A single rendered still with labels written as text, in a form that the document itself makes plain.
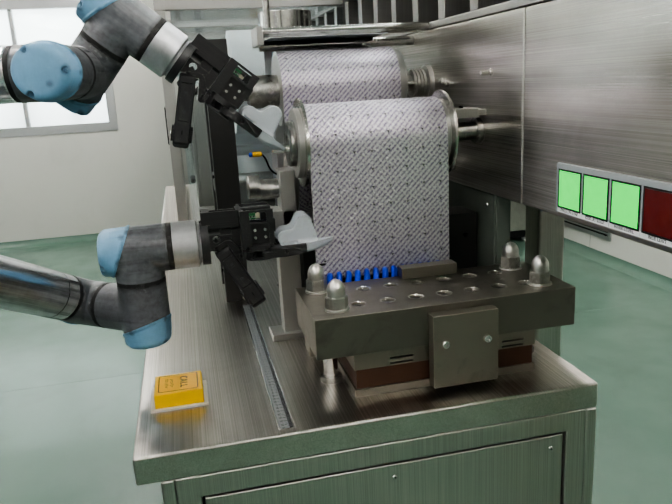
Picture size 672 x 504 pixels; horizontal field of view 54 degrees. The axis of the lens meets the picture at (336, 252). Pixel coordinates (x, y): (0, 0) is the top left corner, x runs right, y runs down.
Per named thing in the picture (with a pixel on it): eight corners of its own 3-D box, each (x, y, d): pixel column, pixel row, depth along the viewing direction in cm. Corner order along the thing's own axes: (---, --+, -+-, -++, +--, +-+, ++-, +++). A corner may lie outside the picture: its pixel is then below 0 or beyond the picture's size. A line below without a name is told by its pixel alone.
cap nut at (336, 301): (321, 306, 97) (320, 277, 96) (346, 303, 98) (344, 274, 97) (327, 314, 94) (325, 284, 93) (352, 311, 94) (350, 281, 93)
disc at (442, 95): (425, 169, 126) (423, 89, 122) (427, 169, 126) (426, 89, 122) (456, 180, 112) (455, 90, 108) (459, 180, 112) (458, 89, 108)
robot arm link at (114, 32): (76, 19, 102) (107, -28, 101) (139, 64, 105) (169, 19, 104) (64, 19, 95) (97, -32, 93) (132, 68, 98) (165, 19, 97)
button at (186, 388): (156, 390, 103) (154, 375, 102) (202, 383, 104) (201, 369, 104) (155, 411, 96) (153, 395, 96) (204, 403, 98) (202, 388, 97)
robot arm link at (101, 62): (23, 87, 94) (65, 22, 92) (52, 87, 105) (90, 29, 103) (71, 122, 96) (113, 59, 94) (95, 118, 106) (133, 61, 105)
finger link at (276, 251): (308, 245, 105) (252, 250, 103) (308, 254, 105) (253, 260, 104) (303, 238, 109) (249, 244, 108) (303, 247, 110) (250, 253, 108)
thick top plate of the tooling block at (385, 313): (297, 323, 108) (295, 287, 107) (522, 293, 117) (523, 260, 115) (317, 361, 93) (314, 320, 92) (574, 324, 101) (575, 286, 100)
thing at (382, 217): (317, 284, 112) (310, 174, 107) (448, 268, 117) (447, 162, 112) (317, 284, 111) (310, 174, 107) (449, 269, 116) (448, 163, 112)
